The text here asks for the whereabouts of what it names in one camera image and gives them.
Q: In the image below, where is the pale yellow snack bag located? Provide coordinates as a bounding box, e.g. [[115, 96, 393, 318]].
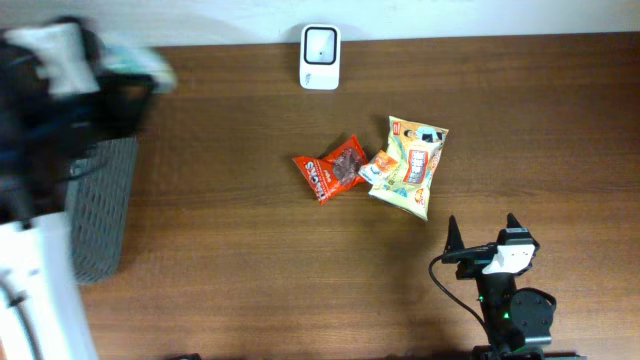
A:
[[369, 116, 449, 221]]

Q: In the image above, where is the dark grey plastic basket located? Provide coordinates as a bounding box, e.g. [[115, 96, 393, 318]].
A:
[[65, 137, 138, 285]]

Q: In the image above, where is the white barcode scanner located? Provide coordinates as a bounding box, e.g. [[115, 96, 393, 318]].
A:
[[299, 24, 341, 91]]

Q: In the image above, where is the teal tissue pack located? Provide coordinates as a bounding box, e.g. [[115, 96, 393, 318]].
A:
[[101, 33, 177, 94]]

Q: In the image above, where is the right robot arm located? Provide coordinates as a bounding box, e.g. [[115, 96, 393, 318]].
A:
[[430, 214, 580, 360]]

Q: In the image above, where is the small orange white carton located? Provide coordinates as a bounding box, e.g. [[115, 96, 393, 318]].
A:
[[358, 150, 399, 185]]

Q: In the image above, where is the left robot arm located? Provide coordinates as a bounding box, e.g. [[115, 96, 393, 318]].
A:
[[1, 16, 157, 359]]

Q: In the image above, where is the orange snack bag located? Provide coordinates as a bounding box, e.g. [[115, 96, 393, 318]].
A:
[[293, 135, 367, 204]]

